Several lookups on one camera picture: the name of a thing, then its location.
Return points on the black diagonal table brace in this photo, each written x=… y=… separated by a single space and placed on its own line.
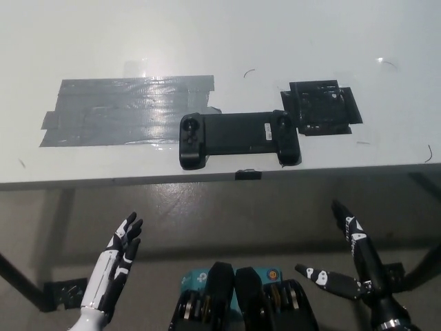
x=20 y=276
x=425 y=263

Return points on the black game controller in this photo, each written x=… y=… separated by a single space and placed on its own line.
x=241 y=134

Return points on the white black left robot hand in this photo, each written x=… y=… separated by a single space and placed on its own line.
x=105 y=272

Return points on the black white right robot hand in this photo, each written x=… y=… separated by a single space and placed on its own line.
x=368 y=265

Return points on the grey table leg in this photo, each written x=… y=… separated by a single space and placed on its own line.
x=60 y=234

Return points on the black teal robot torso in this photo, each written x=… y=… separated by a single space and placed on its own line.
x=241 y=300

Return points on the dark table frame bar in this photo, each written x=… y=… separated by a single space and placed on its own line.
x=425 y=181

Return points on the grey duct tape patch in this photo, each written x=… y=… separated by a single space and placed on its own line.
x=103 y=113

